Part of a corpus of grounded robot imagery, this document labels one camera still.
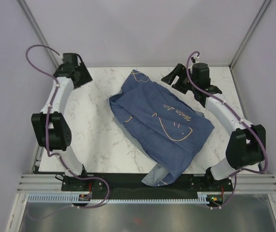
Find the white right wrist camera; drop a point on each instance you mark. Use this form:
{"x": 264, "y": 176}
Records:
{"x": 195, "y": 59}

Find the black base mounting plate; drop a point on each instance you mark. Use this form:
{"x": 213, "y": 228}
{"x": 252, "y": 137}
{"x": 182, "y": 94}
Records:
{"x": 130, "y": 187}

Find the shiny metal front sheet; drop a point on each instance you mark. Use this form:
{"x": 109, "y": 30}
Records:
{"x": 242, "y": 214}

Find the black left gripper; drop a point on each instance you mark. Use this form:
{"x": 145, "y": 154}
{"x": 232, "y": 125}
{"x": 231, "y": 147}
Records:
{"x": 87, "y": 76}

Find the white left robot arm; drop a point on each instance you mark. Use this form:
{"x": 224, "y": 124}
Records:
{"x": 51, "y": 129}

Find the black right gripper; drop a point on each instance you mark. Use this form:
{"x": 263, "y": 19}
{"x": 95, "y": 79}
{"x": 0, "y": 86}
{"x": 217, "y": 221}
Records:
{"x": 181, "y": 71}

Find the right aluminium corner post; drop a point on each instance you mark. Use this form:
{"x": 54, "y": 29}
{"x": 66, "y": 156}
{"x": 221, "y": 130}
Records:
{"x": 250, "y": 31}

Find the blue denim pillowcase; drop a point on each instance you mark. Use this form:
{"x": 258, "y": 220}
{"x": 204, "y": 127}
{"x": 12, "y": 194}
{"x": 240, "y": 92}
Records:
{"x": 161, "y": 125}

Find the left aluminium corner post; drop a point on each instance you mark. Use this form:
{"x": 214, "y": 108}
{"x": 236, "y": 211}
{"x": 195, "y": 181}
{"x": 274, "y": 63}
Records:
{"x": 37, "y": 30}

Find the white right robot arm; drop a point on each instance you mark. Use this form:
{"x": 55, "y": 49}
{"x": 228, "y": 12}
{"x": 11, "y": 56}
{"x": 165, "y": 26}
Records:
{"x": 246, "y": 145}

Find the aluminium corner post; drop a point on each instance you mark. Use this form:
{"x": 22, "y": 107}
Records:
{"x": 250, "y": 31}
{"x": 37, "y": 30}

